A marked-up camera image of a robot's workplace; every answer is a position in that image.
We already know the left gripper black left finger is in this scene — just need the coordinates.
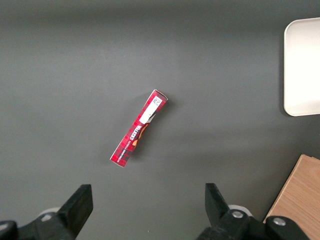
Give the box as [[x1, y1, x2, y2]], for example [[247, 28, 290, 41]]
[[0, 183, 94, 240]]

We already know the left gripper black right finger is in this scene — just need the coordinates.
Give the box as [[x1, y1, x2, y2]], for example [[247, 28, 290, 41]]
[[197, 182, 309, 240]]

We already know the light wooden drawer cabinet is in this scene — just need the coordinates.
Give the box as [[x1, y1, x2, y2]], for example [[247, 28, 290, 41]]
[[262, 153, 320, 240]]

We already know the red tartan biscuit box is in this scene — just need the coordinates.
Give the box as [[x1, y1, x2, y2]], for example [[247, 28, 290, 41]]
[[109, 88, 169, 169]]

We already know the cream rectangular plastic tray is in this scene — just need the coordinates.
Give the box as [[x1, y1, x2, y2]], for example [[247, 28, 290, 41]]
[[283, 17, 320, 118]]

